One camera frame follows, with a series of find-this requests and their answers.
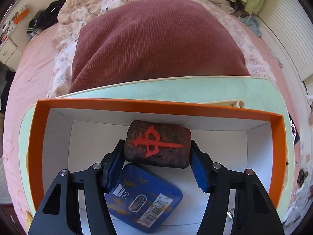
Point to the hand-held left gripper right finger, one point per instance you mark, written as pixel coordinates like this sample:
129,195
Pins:
198,173

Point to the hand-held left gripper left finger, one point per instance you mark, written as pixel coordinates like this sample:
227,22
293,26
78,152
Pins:
113,173

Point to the brown block with red symbol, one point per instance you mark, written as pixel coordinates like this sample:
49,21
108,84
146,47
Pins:
156,132

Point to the orange cardboard box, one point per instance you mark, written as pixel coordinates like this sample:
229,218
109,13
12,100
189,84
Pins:
146,105

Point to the light green desktop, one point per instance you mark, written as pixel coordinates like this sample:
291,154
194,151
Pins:
171,88

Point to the blue patterned tin box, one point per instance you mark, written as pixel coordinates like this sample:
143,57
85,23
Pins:
137,186

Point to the small metal clip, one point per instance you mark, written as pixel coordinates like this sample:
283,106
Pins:
230,213

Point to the black phone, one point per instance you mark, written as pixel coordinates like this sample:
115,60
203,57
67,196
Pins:
293,127

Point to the pink bed sheet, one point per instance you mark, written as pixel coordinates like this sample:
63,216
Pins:
31,78

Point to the light blue cloth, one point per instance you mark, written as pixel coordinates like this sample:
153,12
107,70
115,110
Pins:
253,25

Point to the white nightstand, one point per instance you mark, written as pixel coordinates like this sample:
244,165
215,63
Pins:
9,50

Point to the floral cream duvet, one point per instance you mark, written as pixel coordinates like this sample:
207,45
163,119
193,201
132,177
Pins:
80,12

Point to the white slatted wardrobe door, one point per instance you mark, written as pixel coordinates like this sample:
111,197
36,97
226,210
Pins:
288,29

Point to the pile of black clothes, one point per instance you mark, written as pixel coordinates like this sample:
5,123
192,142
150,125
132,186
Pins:
46,17

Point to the orange desk organizer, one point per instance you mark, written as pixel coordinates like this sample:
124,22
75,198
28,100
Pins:
22,16

